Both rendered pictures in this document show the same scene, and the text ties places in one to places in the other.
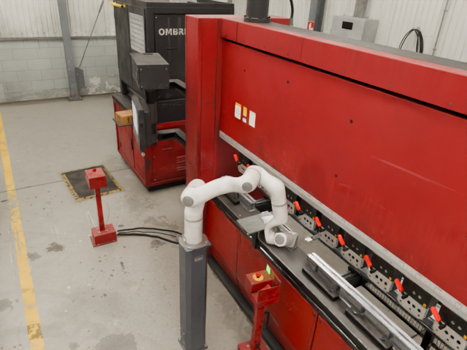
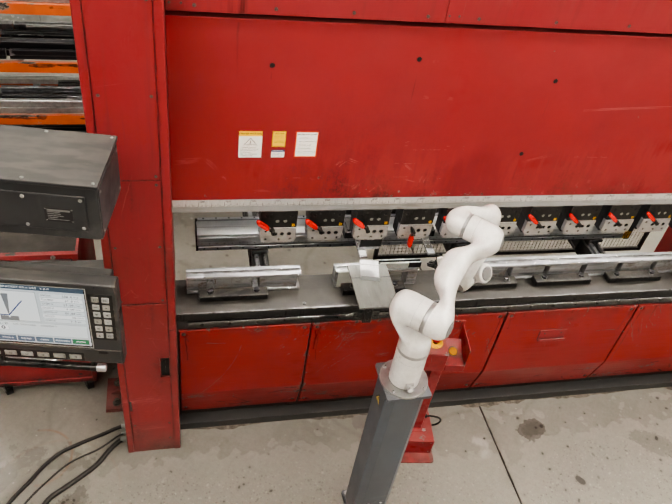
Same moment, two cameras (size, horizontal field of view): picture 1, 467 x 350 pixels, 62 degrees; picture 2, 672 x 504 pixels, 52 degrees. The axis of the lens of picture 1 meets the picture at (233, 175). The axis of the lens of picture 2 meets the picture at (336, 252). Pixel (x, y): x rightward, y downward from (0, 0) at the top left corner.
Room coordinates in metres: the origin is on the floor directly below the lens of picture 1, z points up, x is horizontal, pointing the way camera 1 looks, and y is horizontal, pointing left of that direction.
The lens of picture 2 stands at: (2.03, 1.97, 3.08)
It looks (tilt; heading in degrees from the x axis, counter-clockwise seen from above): 41 degrees down; 283
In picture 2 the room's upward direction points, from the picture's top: 10 degrees clockwise
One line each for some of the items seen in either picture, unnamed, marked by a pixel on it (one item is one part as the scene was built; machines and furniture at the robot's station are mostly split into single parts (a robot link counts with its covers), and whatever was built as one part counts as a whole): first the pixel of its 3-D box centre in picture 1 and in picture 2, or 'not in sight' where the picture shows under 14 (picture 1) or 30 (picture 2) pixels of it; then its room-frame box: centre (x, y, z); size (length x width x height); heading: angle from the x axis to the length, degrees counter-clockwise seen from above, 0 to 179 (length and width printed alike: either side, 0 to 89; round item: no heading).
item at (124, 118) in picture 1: (126, 117); not in sight; (4.35, 1.31, 1.04); 0.30 x 0.26 x 0.12; 32
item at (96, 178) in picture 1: (99, 206); not in sight; (3.35, 1.36, 0.41); 0.25 x 0.20 x 0.83; 121
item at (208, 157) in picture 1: (232, 147); (142, 216); (3.36, 0.02, 1.15); 0.85 x 0.25 x 2.30; 121
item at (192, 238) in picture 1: (193, 229); (408, 364); (2.09, 0.24, 1.09); 0.19 x 0.19 x 0.18
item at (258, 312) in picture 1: (257, 323); (426, 392); (1.98, -0.23, 0.39); 0.05 x 0.05 x 0.54; 24
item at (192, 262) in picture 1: (192, 296); (381, 449); (2.09, 0.24, 0.50); 0.18 x 0.18 x 1.00; 32
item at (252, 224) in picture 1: (258, 222); (373, 285); (2.35, -0.20, 1.00); 0.26 x 0.18 x 0.01; 121
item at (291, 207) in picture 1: (292, 198); (414, 218); (2.28, -0.41, 1.26); 0.15 x 0.09 x 0.17; 31
